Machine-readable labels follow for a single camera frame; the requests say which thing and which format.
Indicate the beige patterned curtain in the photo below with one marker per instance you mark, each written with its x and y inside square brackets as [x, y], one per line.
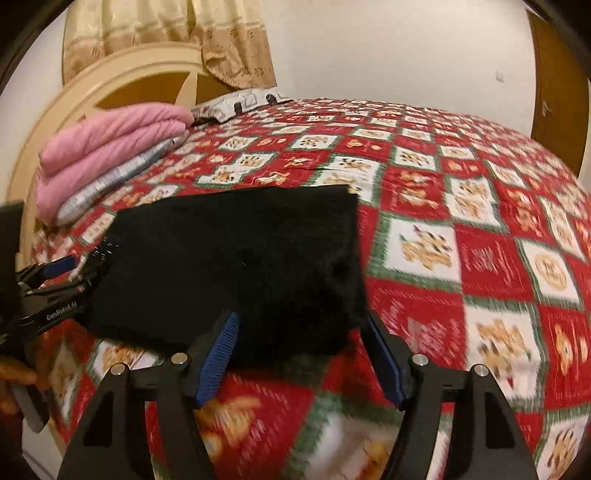
[138, 32]

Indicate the grey patterned pillow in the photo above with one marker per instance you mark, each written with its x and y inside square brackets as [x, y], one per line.
[231, 104]
[106, 182]

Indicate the black pants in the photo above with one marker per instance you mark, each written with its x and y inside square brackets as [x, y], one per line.
[231, 258]

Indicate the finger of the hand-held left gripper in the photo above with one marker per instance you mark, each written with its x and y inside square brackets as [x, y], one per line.
[62, 266]
[81, 279]

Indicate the folded pink blanket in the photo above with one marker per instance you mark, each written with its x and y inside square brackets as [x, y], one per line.
[101, 147]

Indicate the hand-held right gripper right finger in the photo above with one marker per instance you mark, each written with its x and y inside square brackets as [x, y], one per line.
[390, 364]

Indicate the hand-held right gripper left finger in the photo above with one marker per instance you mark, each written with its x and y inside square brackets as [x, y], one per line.
[217, 360]

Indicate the brown wooden door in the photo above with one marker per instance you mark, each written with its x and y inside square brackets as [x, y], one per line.
[554, 92]

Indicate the cream wooden headboard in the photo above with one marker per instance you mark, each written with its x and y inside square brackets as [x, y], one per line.
[60, 106]

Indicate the person's left hand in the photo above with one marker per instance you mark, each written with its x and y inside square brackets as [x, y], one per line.
[16, 374]

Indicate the red checkered bedspread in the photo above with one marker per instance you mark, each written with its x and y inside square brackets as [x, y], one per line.
[461, 258]

